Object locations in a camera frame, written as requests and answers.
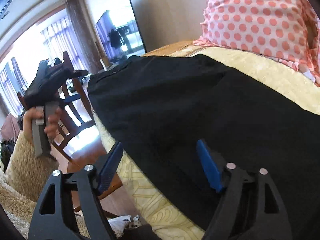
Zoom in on black pants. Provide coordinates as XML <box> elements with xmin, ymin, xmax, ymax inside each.
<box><xmin>88</xmin><ymin>55</ymin><xmax>319</xmax><ymax>239</ymax></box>

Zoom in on person's left hand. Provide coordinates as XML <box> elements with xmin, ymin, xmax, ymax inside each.
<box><xmin>23</xmin><ymin>107</ymin><xmax>62</xmax><ymax>143</ymax></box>

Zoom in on wooden chair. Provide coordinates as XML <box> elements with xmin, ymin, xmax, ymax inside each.
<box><xmin>17</xmin><ymin>50</ymin><xmax>124</xmax><ymax>213</ymax></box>

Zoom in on beige shaggy rug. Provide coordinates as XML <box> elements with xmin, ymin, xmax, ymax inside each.
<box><xmin>0</xmin><ymin>129</ymin><xmax>91</xmax><ymax>239</ymax></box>

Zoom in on brown curtain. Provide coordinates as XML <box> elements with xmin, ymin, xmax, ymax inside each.
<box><xmin>66</xmin><ymin>0</ymin><xmax>103</xmax><ymax>74</ymax></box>

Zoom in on black flat screen television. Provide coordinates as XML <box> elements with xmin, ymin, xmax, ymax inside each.
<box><xmin>95</xmin><ymin>0</ymin><xmax>146</xmax><ymax>64</ymax></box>

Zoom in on pink polka dot pillow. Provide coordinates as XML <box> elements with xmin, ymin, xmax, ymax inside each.
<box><xmin>194</xmin><ymin>0</ymin><xmax>319</xmax><ymax>85</ymax></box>

